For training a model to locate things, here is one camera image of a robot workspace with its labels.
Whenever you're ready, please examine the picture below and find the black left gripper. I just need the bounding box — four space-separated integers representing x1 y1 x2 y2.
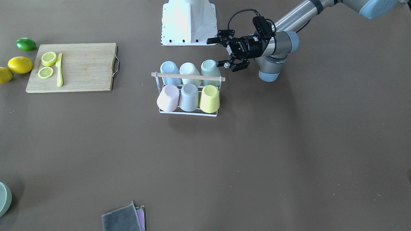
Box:
206 29 263 72

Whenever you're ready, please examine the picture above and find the mint green cup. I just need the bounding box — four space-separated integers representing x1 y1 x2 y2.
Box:
201 59 221 87

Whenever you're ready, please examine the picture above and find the pink cup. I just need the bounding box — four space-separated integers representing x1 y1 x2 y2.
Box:
156 85 180 112

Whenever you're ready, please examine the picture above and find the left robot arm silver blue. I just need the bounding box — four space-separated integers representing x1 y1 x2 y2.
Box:
206 0 398 82

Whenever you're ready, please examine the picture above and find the white cup on rack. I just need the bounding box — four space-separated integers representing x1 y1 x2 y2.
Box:
179 62 202 88

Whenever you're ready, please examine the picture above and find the yellow cup on rack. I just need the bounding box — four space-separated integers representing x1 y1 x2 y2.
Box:
199 85 220 114

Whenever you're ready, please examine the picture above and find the light blue cup on rack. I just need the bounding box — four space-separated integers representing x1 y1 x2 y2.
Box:
160 61 182 87

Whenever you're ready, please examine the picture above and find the grey cup on rack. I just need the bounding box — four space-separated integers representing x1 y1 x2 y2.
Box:
179 83 199 112

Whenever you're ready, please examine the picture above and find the wooden cutting board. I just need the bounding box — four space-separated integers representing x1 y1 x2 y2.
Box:
25 43 118 93

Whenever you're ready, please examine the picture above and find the yellow plastic knife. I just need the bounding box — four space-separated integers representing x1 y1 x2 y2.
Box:
55 53 63 87

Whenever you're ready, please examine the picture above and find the lemon slice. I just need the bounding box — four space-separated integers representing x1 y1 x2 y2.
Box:
41 52 58 67
37 67 54 79

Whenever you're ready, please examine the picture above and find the grey folded cloth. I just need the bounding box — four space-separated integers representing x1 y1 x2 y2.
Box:
101 202 146 231

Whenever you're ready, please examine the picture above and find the green lime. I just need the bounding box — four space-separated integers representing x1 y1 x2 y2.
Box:
16 38 36 51

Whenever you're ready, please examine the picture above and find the whole yellow lemon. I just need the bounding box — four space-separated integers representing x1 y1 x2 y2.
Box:
0 67 14 83
7 56 33 74

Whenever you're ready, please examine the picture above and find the mint green bowl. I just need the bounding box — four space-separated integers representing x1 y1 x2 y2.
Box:
0 182 12 217

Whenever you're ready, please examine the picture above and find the white camera pole base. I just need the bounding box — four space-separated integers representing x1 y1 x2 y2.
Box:
161 0 217 46

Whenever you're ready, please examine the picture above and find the white wire cup rack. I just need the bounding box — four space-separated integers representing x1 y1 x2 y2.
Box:
150 72 226 117

